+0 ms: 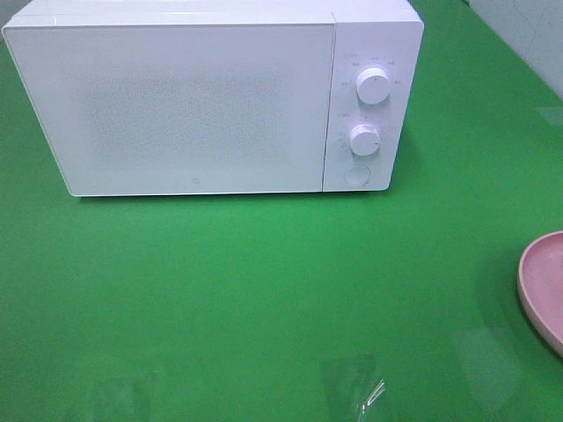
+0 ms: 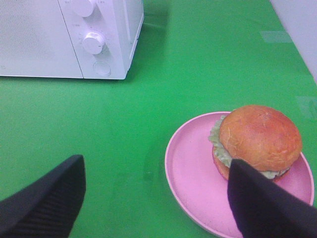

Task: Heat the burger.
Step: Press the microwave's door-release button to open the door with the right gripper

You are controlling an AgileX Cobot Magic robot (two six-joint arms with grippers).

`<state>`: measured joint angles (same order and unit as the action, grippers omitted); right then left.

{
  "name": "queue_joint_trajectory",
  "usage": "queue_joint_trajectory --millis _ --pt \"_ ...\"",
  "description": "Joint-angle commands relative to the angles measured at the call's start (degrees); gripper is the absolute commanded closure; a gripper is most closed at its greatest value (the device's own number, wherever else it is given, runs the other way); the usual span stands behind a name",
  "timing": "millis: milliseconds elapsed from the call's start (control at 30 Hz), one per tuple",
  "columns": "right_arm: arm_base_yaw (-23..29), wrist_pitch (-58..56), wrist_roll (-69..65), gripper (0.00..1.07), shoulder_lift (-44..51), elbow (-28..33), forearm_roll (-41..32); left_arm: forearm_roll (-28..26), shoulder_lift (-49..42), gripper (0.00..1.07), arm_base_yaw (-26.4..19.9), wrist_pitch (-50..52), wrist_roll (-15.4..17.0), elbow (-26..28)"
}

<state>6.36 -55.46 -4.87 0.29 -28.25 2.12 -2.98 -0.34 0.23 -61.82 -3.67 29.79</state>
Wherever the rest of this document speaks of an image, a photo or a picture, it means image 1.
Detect pink round plate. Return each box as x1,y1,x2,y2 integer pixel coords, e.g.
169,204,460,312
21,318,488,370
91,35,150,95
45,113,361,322
517,230,562,357

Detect lower white microwave knob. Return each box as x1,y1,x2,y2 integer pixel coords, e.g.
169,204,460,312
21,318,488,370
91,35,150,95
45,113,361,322
349,124,381,156

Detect white microwave door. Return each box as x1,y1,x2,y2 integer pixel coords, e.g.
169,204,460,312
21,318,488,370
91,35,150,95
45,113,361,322
5,25,334,196

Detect white microwave knob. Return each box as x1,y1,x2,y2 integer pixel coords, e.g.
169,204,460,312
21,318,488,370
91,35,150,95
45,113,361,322
355,67,391,106
349,124,381,156

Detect clear plastic tape piece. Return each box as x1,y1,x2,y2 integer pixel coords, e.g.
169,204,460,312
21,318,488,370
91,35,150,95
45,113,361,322
357,380,386,419

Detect round microwave door button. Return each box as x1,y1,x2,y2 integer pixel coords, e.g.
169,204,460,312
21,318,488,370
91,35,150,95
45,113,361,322
344,165,370,186

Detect white microwave oven body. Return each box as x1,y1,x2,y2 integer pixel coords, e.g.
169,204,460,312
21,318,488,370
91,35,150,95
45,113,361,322
2,1,424,193

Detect upper white microwave knob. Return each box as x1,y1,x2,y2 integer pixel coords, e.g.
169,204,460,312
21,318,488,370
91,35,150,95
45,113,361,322
355,67,391,106

